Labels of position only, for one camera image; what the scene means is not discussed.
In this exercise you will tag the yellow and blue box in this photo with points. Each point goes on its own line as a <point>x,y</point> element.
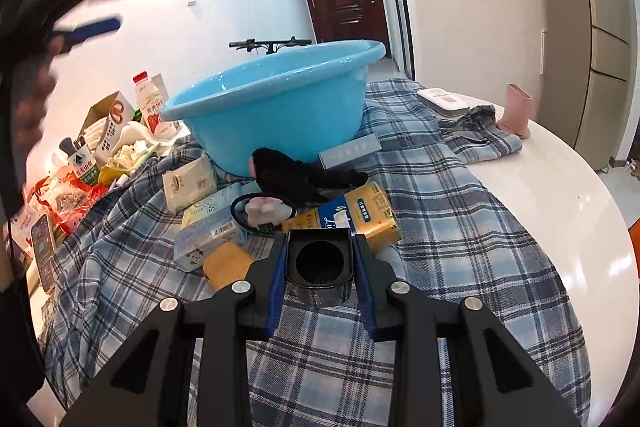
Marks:
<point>372,212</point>

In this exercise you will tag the grey flat box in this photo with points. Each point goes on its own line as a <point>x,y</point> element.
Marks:
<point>350,152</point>

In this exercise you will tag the cardboard box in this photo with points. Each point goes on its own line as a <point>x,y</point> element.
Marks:
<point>112,112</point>

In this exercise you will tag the flat white box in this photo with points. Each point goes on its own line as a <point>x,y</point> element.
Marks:
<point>442,99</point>

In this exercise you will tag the white and red milk bottle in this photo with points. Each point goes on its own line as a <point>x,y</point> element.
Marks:
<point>152,107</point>

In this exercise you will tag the white tissue pack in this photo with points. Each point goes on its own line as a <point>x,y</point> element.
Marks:
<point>190,182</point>

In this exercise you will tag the black cup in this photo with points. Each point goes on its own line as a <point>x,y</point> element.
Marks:
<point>320,294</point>

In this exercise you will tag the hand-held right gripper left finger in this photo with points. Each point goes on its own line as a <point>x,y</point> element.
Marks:
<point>276,297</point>

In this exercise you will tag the blue tissue pack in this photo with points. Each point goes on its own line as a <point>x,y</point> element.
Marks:
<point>200,249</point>

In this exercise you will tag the red snack bag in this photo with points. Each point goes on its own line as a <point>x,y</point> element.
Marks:
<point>86,213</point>

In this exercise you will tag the pink cup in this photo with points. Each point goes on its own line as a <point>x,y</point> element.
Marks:
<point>515,109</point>

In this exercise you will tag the person's left hand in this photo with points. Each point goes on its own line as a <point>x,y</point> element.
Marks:
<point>32,102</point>

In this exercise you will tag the black bicycle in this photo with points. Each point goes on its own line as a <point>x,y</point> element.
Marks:
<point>270,43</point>

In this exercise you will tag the yellow plastic bag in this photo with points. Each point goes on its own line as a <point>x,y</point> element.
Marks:
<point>114,172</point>

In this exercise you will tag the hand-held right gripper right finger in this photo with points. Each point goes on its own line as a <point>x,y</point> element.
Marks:
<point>365,297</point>

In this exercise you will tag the blue plaid cloth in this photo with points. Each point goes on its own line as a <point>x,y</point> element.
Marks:
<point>450,232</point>

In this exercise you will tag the orange chair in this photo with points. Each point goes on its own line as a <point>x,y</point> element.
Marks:
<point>635,228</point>

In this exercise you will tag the blue plastic basin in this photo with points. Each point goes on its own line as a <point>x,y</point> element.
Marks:
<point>270,127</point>

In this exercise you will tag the crumpled white tissues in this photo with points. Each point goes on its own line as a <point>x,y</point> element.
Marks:
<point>132,147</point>

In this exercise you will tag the black plush toy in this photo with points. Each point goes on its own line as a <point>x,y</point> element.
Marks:
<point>290,172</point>

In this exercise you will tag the cut bottle with green label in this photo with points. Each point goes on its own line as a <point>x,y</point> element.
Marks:
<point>82,167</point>

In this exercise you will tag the yellow-green tissue pack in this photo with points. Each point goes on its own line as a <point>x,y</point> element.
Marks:
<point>210,209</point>

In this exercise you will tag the clear bag of brown snacks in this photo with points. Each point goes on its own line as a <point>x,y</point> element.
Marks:
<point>62,197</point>

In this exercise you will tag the makeup brush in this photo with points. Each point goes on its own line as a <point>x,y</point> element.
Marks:
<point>66,146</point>

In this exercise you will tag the smartphone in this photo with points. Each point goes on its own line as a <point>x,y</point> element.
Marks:
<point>42,247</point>

